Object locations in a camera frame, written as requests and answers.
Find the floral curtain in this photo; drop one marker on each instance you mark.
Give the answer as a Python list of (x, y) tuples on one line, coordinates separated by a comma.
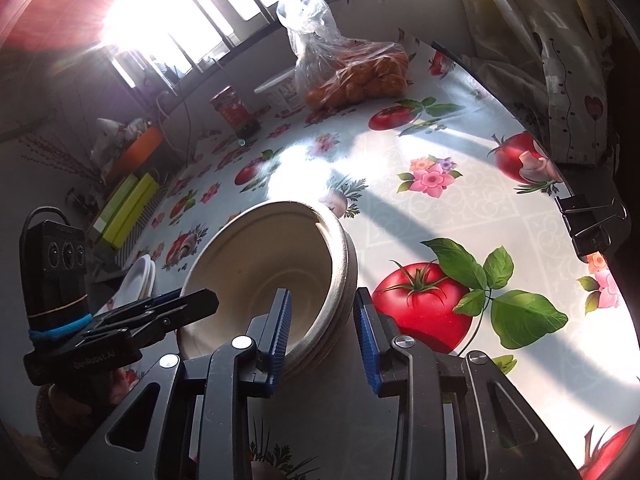
[(525, 35)]

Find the dried branches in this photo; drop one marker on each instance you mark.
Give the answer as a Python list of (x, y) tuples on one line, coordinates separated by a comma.
[(75, 165)]

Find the plastic bag of oranges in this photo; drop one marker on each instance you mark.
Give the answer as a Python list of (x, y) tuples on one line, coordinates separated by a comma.
[(350, 75)]

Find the person's left forearm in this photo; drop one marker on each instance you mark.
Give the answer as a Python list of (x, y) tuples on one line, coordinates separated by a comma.
[(60, 412)]

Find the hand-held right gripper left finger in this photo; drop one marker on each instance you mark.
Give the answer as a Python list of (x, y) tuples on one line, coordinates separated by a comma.
[(280, 340)]

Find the dark metal object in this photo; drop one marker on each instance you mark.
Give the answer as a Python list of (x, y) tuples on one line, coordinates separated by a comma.
[(82, 199)]

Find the pale green box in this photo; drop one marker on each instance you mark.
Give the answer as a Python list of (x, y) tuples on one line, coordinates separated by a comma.
[(112, 210)]

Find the sauce jar with red label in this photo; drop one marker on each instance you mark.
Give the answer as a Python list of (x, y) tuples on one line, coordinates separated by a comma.
[(232, 110)]

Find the grey chevron box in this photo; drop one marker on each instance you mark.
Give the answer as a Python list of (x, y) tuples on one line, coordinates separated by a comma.
[(150, 215)]

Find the white plastic tub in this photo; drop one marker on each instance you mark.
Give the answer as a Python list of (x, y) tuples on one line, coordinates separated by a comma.
[(280, 92)]

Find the black binder clip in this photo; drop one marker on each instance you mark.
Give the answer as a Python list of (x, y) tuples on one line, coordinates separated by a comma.
[(585, 225)]

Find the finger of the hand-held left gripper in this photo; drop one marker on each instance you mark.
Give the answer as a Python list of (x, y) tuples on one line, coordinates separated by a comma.
[(130, 307), (195, 307)]

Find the barred window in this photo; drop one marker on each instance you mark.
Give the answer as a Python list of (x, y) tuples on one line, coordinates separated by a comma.
[(210, 10)]

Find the fruit printed tablecloth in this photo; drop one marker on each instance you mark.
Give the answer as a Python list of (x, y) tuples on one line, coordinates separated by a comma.
[(450, 200)]

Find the person's left hand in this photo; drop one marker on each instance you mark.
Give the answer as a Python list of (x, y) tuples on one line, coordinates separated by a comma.
[(122, 385)]

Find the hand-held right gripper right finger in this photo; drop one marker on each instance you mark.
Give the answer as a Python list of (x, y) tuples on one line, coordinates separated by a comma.
[(367, 345)]

